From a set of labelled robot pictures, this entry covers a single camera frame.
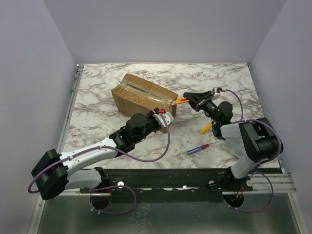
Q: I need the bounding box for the orange black utility knife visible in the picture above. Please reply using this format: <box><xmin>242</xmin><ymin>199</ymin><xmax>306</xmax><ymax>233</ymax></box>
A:
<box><xmin>172</xmin><ymin>97</ymin><xmax>190</xmax><ymax>105</ymax></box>

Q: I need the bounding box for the brown cardboard express box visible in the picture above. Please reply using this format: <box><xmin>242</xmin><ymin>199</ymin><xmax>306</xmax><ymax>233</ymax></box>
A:
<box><xmin>111</xmin><ymin>73</ymin><xmax>178</xmax><ymax>134</ymax></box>

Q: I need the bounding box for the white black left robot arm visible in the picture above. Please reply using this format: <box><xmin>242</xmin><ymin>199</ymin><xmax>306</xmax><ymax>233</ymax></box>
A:
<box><xmin>28</xmin><ymin>108</ymin><xmax>174</xmax><ymax>200</ymax></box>

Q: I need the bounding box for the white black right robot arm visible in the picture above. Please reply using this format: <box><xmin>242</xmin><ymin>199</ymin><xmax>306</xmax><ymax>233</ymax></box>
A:
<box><xmin>183</xmin><ymin>88</ymin><xmax>283</xmax><ymax>191</ymax></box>

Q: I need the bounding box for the clear plastic screw box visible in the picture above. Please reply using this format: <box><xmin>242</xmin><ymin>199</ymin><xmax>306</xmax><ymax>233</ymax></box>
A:
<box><xmin>223</xmin><ymin>138</ymin><xmax>245</xmax><ymax>159</ymax></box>

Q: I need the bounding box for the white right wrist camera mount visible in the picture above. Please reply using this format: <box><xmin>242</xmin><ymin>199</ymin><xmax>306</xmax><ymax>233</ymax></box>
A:
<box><xmin>212</xmin><ymin>87</ymin><xmax>223</xmax><ymax>100</ymax></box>

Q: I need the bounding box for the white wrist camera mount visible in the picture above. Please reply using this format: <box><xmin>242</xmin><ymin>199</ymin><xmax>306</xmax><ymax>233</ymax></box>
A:
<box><xmin>153</xmin><ymin>109</ymin><xmax>174</xmax><ymax>128</ymax></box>
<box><xmin>212</xmin><ymin>87</ymin><xmax>223</xmax><ymax>100</ymax></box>

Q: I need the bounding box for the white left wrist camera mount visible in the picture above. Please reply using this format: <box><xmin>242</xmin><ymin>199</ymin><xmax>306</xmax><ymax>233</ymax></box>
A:
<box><xmin>153</xmin><ymin>109</ymin><xmax>174</xmax><ymax>128</ymax></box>

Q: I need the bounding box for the yellow handled stubby screwdriver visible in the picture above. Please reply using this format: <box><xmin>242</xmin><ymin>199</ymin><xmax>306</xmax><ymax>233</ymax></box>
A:
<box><xmin>200</xmin><ymin>123</ymin><xmax>213</xmax><ymax>134</ymax></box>

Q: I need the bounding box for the blue red handled screwdriver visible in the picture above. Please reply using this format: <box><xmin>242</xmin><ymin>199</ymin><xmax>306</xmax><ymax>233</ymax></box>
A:
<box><xmin>187</xmin><ymin>140</ymin><xmax>218</xmax><ymax>156</ymax></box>

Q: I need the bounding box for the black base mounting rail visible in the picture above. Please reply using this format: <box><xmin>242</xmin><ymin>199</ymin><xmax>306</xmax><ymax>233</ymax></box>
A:
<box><xmin>80</xmin><ymin>168</ymin><xmax>252</xmax><ymax>203</ymax></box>

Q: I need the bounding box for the aluminium side rail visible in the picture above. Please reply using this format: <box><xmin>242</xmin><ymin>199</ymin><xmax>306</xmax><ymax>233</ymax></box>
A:
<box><xmin>57</xmin><ymin>64</ymin><xmax>84</xmax><ymax>153</ymax></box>

